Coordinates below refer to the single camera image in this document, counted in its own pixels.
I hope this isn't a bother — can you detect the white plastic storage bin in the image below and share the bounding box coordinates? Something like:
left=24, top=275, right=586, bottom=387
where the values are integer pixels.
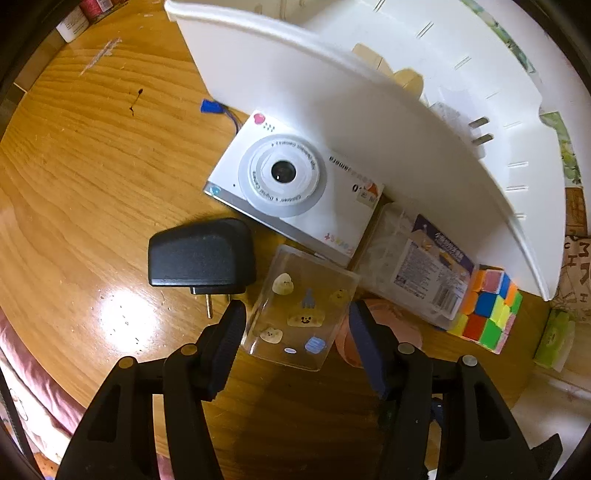
left=164, top=0, right=566, bottom=302

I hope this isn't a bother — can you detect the colourful puzzle cube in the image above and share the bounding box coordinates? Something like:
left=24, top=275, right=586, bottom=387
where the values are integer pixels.
left=445, top=264, right=523, bottom=355

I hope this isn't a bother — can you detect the grape print paper sheet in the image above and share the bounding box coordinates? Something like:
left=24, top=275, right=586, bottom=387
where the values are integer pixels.
left=462, top=0, right=583, bottom=186

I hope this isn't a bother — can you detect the pink oval case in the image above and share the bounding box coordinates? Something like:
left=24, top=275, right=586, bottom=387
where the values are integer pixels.
left=333, top=299, right=423, bottom=367

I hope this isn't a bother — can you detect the pink cloth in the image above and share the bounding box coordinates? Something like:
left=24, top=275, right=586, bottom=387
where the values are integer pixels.
left=0, top=318, right=93, bottom=462

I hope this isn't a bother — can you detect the brown cardboard sheet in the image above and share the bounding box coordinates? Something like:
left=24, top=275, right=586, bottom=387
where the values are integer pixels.
left=566, top=185, right=591, bottom=236

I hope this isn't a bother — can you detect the black power adapter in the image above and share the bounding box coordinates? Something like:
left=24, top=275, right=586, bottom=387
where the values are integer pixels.
left=148, top=218, right=257, bottom=319

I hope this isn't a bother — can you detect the white spray bottle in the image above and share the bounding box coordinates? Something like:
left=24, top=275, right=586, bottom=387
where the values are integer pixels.
left=55, top=9, right=88, bottom=43

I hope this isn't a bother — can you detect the green tissue box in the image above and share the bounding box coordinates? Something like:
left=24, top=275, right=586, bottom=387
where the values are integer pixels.
left=533, top=308, right=577, bottom=370

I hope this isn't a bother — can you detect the clear card case with stickers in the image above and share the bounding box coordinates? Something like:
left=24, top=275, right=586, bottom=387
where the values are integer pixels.
left=239, top=244, right=362, bottom=372

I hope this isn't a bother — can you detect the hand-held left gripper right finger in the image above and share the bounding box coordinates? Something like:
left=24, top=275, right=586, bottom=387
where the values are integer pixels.
left=348, top=300, right=536, bottom=480

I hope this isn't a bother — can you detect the clear plastic box with label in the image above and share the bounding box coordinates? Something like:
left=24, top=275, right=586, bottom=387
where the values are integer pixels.
left=348, top=203, right=478, bottom=330

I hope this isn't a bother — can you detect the letter print fabric bag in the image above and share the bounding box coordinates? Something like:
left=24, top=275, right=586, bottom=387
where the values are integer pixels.
left=556, top=235, right=591, bottom=319

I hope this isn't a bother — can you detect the blue camera strap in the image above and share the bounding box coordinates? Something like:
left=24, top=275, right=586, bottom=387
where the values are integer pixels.
left=200, top=98, right=245, bottom=134

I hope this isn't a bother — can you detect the red can pen holder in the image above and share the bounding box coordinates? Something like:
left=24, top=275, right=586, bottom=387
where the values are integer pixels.
left=81, top=0, right=114, bottom=19

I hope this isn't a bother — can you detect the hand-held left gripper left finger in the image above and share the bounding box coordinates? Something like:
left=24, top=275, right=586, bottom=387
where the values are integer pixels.
left=55, top=299, right=247, bottom=480

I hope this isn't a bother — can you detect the white compact digital camera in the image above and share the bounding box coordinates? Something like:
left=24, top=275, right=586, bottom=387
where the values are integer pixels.
left=203, top=110, right=385, bottom=268

